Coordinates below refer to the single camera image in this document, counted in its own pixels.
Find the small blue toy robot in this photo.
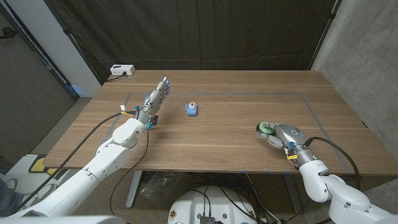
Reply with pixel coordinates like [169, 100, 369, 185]
[185, 102, 198, 117]

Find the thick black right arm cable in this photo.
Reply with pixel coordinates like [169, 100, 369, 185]
[306, 136, 361, 182]

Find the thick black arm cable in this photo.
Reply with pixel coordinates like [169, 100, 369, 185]
[12, 110, 138, 215]
[306, 136, 361, 182]

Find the blue jeans leg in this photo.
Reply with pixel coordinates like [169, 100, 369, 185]
[0, 179, 26, 217]

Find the black power strip cable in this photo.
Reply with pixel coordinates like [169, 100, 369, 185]
[105, 72, 127, 83]

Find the thin black left wrist cable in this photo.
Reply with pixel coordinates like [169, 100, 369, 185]
[109, 129, 150, 216]

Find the green push button, black base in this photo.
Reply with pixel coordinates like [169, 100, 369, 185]
[258, 121, 276, 136]

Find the clear plastic bag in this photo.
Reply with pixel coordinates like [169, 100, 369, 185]
[138, 171, 185, 208]

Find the black door handle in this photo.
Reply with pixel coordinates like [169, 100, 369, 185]
[0, 26, 19, 40]

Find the white power strip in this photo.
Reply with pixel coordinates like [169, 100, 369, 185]
[109, 64, 136, 77]

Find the black fabric backdrop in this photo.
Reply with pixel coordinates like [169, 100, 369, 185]
[43, 0, 343, 85]

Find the white table leg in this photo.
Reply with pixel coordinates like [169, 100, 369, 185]
[125, 170, 143, 208]

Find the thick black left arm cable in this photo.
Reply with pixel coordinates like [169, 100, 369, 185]
[12, 110, 138, 215]

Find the yellow black floor object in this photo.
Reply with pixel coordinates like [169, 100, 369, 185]
[28, 154, 63, 177]

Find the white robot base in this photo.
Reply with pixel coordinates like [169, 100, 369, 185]
[167, 185, 258, 224]

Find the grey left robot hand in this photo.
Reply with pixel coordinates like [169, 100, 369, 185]
[136, 76, 171, 125]

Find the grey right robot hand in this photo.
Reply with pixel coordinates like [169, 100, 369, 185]
[256, 121, 317, 167]

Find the black backdrop stand pole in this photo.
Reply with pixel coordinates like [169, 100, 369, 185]
[307, 0, 343, 71]
[43, 0, 104, 85]

